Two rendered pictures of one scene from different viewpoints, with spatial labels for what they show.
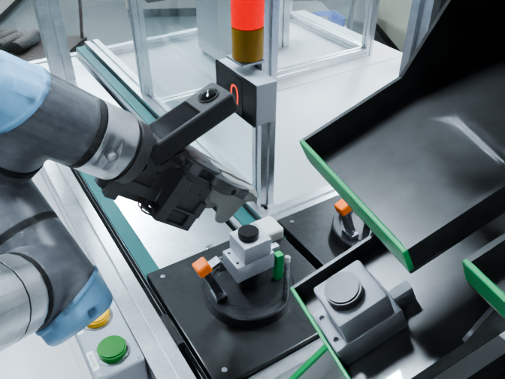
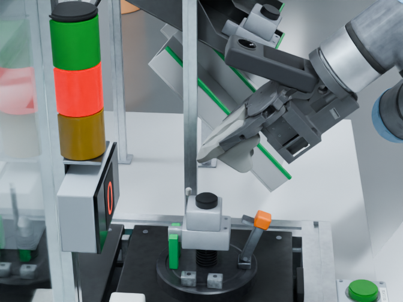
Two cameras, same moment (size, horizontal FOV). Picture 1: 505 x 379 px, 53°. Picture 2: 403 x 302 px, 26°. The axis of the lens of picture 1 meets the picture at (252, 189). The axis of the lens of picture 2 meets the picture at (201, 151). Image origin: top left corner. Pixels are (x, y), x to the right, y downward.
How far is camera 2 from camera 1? 147 cm
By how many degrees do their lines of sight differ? 107
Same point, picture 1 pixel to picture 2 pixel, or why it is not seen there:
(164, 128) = (294, 60)
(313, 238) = (86, 287)
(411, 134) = not seen: outside the picture
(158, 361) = (325, 271)
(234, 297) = (231, 257)
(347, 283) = (268, 7)
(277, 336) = not seen: hidden behind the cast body
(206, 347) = (281, 254)
